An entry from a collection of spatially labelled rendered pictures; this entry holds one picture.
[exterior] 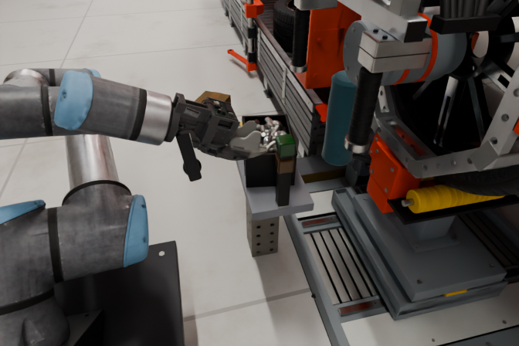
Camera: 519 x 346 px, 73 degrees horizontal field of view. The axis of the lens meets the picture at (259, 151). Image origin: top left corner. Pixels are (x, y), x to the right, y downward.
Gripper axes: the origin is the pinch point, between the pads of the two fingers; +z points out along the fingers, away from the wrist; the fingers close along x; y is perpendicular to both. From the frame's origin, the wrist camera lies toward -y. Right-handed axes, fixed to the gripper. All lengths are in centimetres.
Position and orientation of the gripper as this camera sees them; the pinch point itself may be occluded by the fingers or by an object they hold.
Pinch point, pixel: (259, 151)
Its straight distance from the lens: 72.7
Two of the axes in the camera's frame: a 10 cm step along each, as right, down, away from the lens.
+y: 4.2, -7.9, -4.5
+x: -2.9, -5.9, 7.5
